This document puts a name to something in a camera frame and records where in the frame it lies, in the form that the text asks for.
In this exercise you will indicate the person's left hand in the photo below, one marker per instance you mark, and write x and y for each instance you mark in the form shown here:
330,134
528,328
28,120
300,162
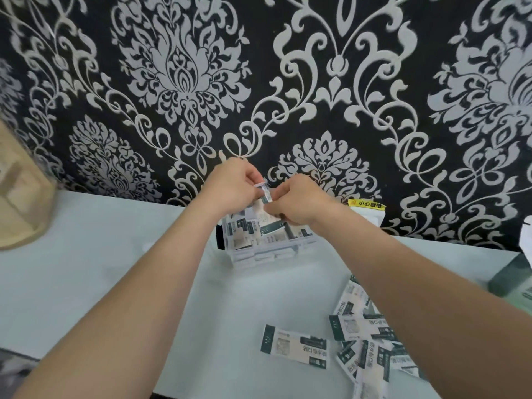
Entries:
228,186

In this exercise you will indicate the person's right hand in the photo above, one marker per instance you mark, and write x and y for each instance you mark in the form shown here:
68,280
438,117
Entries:
303,203

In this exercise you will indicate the small white green packet bundle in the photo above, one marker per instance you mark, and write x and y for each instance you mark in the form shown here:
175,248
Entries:
265,194

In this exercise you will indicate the pile of white green packets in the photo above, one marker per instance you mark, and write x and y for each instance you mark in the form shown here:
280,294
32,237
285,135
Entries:
291,346

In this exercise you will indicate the green white cardboard carton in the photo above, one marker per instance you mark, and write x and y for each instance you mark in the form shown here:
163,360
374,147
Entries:
513,286

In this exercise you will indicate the person's left forearm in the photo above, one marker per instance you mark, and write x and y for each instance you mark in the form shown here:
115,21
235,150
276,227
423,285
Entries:
116,311

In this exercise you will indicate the person's right forearm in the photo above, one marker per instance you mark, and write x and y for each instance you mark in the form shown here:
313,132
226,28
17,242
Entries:
436,303

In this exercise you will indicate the crumpled plastic bag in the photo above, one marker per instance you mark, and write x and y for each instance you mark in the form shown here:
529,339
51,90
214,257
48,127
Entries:
12,374

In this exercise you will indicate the white wall socket yellow label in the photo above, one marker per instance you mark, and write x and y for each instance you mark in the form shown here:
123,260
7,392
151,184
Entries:
370,209

